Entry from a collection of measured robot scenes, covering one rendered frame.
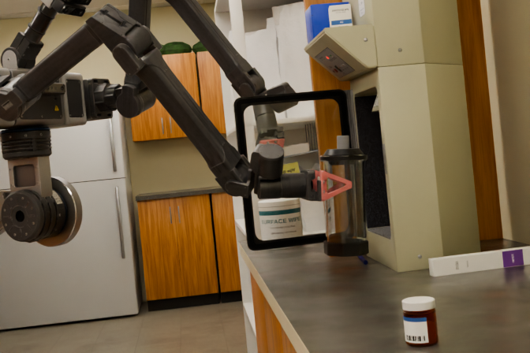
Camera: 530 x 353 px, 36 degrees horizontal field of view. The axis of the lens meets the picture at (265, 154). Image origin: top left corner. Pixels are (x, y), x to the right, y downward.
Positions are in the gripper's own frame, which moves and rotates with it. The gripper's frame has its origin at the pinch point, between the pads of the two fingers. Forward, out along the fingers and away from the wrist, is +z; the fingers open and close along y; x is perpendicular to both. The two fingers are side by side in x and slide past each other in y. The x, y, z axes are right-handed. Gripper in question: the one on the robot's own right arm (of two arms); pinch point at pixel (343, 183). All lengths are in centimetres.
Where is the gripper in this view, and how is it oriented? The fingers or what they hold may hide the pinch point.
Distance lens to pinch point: 185.6
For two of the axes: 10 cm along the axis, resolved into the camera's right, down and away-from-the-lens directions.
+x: 0.2, 10.0, 0.0
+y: -1.2, 0.0, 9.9
